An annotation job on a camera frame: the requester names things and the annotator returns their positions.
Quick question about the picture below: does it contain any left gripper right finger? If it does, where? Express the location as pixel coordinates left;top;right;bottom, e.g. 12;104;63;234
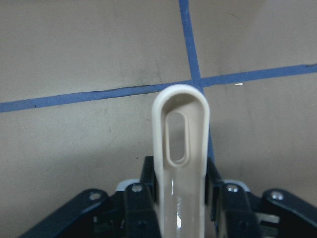
205;158;317;238

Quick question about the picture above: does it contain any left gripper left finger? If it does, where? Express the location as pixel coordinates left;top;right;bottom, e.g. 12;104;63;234
21;156;159;238

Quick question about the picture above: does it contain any beige plastic dustpan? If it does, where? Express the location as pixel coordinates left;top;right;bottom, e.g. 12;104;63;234
152;84;210;238

